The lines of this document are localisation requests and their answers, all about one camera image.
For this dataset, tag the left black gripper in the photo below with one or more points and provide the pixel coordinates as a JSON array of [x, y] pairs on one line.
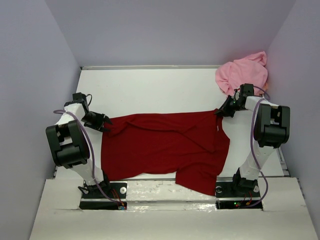
[[98, 126]]

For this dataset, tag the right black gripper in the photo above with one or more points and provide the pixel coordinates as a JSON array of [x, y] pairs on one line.
[[225, 110]]

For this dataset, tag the red t shirt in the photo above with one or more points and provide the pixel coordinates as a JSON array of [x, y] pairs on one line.
[[193, 145]]

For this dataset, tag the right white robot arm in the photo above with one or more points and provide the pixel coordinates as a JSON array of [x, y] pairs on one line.
[[269, 129]]

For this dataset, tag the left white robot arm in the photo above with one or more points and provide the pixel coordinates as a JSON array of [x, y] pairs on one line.
[[71, 147]]

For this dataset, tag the pink t shirt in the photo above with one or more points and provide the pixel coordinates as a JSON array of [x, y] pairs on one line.
[[248, 70]]

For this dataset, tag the metal rail at front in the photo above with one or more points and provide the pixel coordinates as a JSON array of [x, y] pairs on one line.
[[154, 178]]

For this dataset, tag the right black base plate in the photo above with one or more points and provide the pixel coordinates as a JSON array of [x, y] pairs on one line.
[[229, 199]]

